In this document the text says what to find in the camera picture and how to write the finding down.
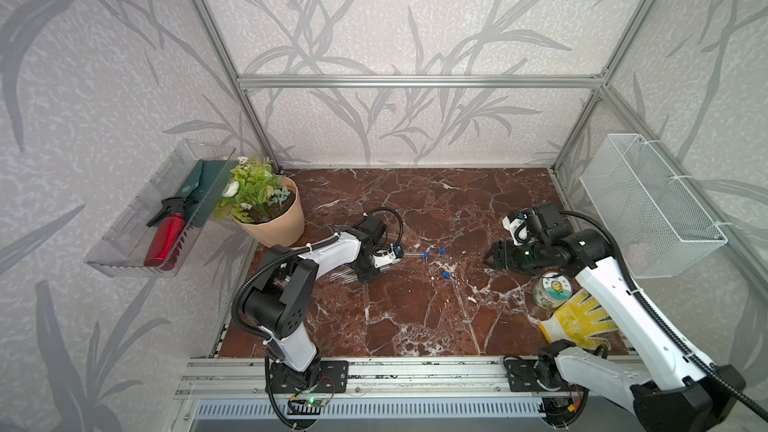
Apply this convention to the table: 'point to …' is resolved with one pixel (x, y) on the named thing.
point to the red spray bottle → (169, 234)
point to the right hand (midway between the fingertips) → (492, 259)
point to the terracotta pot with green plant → (264, 203)
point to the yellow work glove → (573, 323)
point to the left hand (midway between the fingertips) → (369, 269)
